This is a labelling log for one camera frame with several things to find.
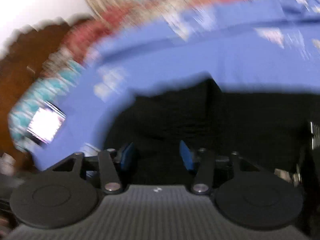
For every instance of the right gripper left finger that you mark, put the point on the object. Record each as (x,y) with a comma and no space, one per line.
(112,165)

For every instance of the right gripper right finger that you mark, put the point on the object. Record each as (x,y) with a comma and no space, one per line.
(202,162)

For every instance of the black pants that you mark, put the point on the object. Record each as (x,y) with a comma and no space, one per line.
(268,128)

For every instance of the glowing phone screen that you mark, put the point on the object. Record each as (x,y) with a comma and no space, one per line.
(45,124)

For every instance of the red floral patterned blanket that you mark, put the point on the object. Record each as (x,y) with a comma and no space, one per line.
(42,51)

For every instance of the brown wooden furniture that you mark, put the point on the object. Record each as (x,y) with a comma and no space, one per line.
(41,90)

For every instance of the blue printed bed sheet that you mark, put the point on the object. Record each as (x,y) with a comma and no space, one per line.
(249,46)

